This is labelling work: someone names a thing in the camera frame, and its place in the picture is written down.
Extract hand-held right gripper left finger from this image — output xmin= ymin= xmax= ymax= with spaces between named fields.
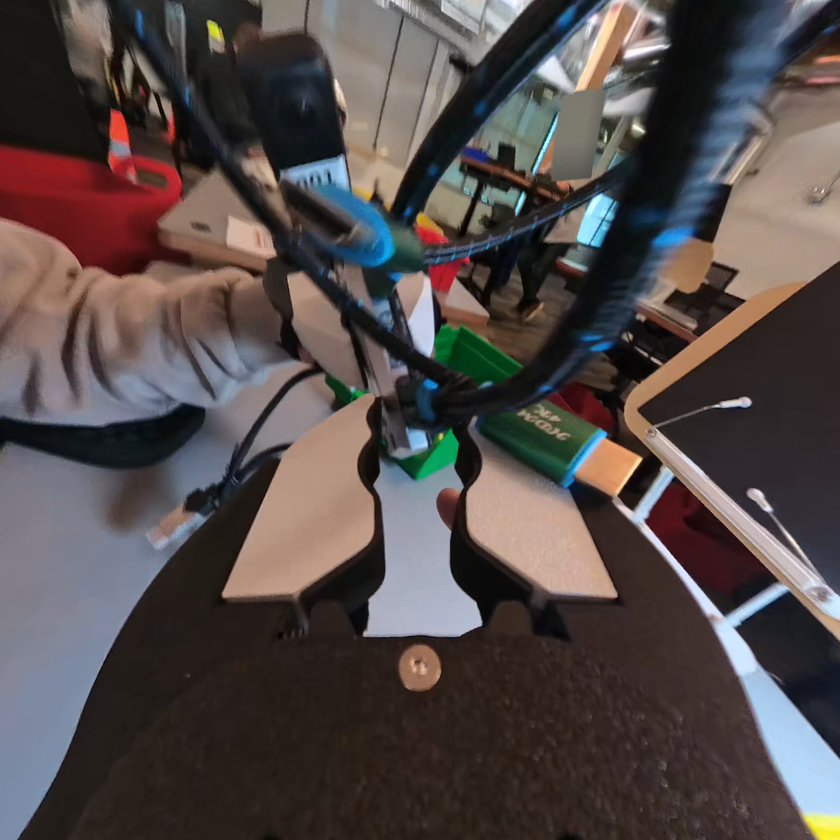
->
xmin=220 ymin=395 xmax=387 ymax=634

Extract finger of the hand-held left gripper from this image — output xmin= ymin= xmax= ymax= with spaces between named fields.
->
xmin=397 ymin=274 xmax=438 ymax=362
xmin=285 ymin=268 xmax=376 ymax=396

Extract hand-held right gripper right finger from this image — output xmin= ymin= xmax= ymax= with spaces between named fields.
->
xmin=449 ymin=420 xmax=620 ymax=634

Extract green plastic bin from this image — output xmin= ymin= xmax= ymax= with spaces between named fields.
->
xmin=325 ymin=325 xmax=526 ymax=480

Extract silver hdmi port hub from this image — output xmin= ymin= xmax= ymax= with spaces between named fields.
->
xmin=364 ymin=315 xmax=434 ymax=457

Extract black blue-flecked hdmi cable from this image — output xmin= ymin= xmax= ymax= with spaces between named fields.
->
xmin=108 ymin=0 xmax=818 ymax=501

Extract person's left forearm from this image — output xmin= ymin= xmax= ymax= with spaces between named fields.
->
xmin=0 ymin=220 xmax=296 ymax=427

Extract white barcode paper sheet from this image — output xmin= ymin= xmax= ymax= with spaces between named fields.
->
xmin=225 ymin=215 xmax=278 ymax=256

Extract red bag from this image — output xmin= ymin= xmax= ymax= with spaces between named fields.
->
xmin=556 ymin=379 xmax=616 ymax=432
xmin=645 ymin=481 xmax=770 ymax=593

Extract grey wood-edged table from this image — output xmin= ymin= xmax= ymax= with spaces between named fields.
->
xmin=156 ymin=167 xmax=492 ymax=327

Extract wooden desk with black legs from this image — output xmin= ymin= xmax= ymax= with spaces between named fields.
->
xmin=458 ymin=147 xmax=573 ymax=238
xmin=631 ymin=297 xmax=702 ymax=343

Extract white laptop stand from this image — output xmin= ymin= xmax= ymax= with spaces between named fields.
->
xmin=630 ymin=395 xmax=840 ymax=678

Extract black mesh pad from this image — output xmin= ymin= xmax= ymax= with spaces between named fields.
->
xmin=0 ymin=402 xmax=206 ymax=468

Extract large red container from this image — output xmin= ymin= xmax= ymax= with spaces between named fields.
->
xmin=0 ymin=143 xmax=185 ymax=277

